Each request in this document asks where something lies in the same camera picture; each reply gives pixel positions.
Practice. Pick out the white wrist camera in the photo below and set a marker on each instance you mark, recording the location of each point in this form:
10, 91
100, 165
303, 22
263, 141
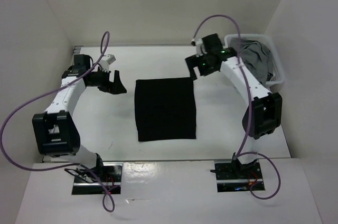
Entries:
106, 61
199, 46

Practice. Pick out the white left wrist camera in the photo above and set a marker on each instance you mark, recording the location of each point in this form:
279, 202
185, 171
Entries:
106, 61

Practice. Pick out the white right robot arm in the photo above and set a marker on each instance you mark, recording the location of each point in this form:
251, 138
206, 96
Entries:
263, 113

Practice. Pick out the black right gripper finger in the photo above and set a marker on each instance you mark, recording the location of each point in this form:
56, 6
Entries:
196, 73
191, 62

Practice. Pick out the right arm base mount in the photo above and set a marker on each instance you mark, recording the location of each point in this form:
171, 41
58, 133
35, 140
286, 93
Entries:
231, 176

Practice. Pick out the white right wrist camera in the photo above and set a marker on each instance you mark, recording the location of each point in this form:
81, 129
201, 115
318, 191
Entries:
199, 46

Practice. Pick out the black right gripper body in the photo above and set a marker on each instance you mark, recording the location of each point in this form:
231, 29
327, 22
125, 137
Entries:
204, 65

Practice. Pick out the white perforated plastic basket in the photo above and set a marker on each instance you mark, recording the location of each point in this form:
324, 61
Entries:
278, 76

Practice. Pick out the grey skirt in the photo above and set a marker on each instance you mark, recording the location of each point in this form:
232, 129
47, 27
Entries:
256, 57

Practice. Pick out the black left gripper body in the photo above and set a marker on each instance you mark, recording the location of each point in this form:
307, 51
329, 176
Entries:
101, 80

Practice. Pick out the black skirt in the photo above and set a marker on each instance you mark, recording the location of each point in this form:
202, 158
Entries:
165, 109

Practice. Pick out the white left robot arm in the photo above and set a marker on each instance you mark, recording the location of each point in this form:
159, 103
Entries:
55, 131

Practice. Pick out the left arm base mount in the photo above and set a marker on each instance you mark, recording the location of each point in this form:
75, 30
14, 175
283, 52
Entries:
85, 183

